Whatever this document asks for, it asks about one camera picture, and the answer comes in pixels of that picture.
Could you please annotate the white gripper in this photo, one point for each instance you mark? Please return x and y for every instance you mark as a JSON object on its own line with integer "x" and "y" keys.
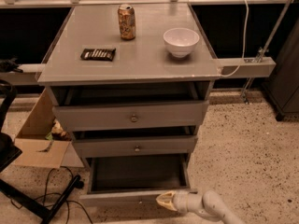
{"x": 179, "y": 200}

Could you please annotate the grey bottom drawer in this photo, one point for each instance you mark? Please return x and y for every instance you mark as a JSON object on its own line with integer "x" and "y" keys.
{"x": 135, "y": 179}

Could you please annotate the grey drawer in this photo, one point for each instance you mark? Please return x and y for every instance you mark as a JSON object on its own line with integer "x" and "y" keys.
{"x": 135, "y": 179}
{"x": 76, "y": 118}
{"x": 130, "y": 142}

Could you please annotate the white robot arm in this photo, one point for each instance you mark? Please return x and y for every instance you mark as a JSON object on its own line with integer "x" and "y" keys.
{"x": 208, "y": 206}

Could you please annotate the grey middle drawer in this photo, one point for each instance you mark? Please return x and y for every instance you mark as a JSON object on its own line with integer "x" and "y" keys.
{"x": 130, "y": 142}

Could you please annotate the grey drawer cabinet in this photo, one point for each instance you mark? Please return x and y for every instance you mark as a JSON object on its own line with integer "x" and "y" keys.
{"x": 142, "y": 70}

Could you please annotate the grey top drawer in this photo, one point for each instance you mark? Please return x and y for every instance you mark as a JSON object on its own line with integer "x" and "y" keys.
{"x": 76, "y": 118}

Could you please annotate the items inside cardboard box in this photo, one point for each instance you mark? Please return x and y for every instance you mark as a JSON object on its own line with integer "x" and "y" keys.
{"x": 57, "y": 132}

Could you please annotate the open cardboard box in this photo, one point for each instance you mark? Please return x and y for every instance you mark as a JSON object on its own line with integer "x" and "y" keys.
{"x": 31, "y": 140}

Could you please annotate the white bowl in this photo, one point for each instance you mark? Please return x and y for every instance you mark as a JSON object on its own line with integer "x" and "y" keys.
{"x": 180, "y": 42}

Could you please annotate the dark chocolate bar wrapper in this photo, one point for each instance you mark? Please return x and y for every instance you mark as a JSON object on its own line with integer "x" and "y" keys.
{"x": 98, "y": 55}

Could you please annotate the dark cabinet at right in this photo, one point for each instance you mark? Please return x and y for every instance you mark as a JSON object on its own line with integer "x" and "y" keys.
{"x": 283, "y": 85}

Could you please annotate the black chair base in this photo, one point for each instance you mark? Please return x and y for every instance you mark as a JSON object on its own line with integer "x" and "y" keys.
{"x": 38, "y": 183}

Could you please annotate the metal diagonal rod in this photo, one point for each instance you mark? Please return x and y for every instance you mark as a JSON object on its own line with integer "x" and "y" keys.
{"x": 261, "y": 51}

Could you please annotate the gold soda can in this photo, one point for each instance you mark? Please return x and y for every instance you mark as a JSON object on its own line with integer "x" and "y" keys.
{"x": 126, "y": 17}

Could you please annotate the grey horizontal rail beam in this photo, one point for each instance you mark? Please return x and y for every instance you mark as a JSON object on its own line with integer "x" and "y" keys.
{"x": 231, "y": 68}

